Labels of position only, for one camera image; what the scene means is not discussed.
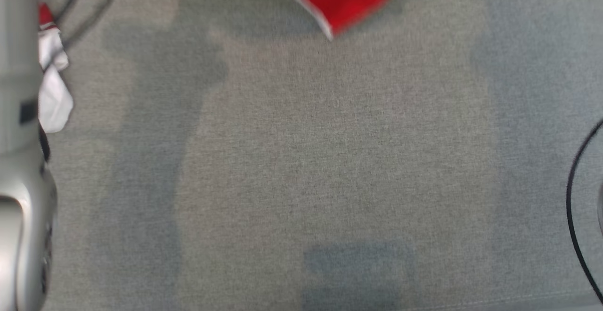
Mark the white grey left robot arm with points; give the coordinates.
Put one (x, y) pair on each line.
(19, 113)

